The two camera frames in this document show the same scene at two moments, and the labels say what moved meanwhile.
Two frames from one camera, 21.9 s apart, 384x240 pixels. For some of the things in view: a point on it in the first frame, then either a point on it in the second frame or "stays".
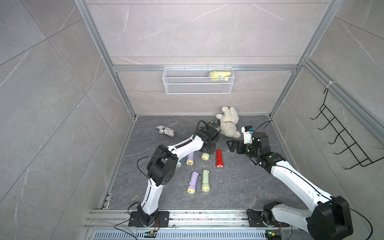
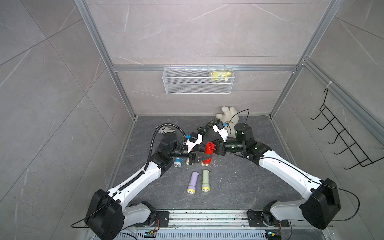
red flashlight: [219, 163] → [209, 148]
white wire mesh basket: [198, 80] stays
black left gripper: [211, 151] → [200, 156]
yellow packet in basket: [219, 75] stays
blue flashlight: [179, 164] stays
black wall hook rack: [360, 155] stays
